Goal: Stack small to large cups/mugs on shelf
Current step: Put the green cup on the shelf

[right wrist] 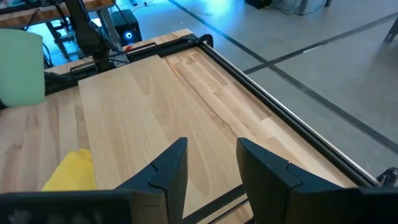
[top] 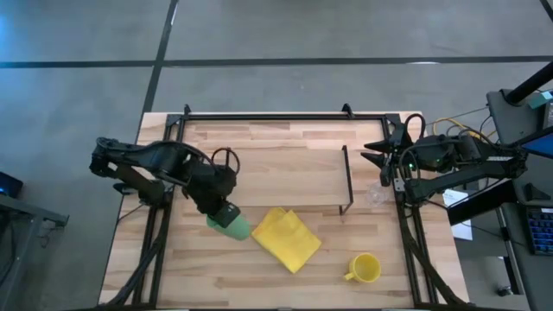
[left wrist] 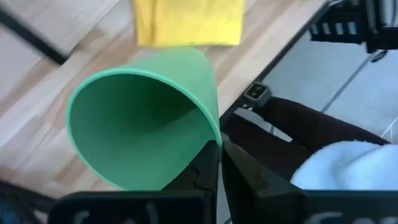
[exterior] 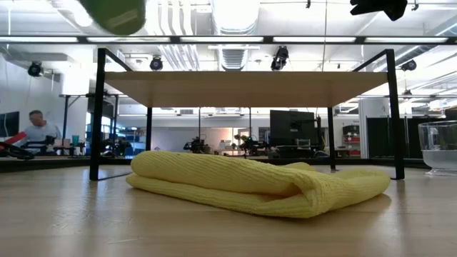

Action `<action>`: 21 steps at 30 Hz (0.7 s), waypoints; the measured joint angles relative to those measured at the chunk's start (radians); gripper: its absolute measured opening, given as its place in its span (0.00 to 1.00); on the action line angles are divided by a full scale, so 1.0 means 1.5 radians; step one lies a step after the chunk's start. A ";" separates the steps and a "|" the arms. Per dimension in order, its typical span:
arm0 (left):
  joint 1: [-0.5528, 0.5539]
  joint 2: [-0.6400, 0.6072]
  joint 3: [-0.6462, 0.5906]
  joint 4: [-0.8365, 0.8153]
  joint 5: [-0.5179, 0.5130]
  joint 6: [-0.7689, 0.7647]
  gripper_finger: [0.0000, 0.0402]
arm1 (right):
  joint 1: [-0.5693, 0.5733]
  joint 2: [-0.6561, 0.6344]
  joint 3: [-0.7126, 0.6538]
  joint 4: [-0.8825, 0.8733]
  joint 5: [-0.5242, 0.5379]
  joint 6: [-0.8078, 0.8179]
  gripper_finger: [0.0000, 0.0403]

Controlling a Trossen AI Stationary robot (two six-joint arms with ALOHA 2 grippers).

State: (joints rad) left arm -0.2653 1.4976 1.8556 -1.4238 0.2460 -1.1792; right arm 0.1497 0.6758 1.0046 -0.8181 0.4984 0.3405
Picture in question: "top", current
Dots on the black metal table frame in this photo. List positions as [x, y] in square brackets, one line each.
[281, 116]

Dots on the backlit keyboard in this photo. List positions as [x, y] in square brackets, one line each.
[541, 231]

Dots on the green plastic cup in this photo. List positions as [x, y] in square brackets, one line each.
[237, 230]

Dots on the yellow folded cloth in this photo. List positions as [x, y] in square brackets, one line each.
[287, 239]

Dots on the clear glass cup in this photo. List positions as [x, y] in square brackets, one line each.
[376, 194]

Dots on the black triangular stand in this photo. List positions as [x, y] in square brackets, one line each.
[535, 193]

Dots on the gray desk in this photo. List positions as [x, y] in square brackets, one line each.
[503, 116]

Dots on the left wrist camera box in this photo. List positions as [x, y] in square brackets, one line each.
[227, 214]

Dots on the white paper sheet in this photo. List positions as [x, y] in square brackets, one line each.
[462, 231]

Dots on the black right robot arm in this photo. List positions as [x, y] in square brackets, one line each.
[466, 166]

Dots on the black pole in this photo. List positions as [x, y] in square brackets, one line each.
[531, 84]

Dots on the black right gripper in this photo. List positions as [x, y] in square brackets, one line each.
[395, 173]

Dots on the gray side table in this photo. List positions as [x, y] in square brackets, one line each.
[26, 211]

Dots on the wooden shelf with black legs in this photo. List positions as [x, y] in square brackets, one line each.
[294, 177]

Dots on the blue screen monitor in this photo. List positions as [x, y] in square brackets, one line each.
[540, 144]

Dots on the teal small box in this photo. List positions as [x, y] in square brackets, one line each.
[541, 99]

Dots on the black device with blue light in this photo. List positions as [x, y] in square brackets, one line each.
[9, 185]

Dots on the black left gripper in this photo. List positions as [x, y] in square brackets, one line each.
[211, 185]

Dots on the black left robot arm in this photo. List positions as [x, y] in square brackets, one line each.
[142, 157]

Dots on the black flat bar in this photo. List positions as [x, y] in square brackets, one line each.
[479, 205]

